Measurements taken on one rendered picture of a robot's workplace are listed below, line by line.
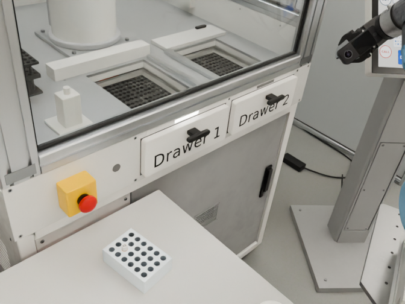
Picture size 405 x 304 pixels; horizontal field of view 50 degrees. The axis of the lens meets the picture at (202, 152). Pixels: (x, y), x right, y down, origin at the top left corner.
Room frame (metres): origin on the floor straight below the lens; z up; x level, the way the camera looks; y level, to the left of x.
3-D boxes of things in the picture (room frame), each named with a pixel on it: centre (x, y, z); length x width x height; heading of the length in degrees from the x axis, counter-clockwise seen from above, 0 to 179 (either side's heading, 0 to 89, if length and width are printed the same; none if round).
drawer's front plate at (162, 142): (0.92, 0.04, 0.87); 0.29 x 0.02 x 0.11; 138
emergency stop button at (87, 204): (0.65, 0.23, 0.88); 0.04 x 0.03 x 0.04; 138
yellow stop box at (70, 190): (0.67, 0.25, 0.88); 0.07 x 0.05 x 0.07; 138
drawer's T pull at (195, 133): (0.91, 0.02, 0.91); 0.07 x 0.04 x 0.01; 138
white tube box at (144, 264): (0.59, 0.11, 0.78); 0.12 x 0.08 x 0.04; 56
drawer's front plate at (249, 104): (1.16, -0.17, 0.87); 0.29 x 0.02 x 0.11; 138
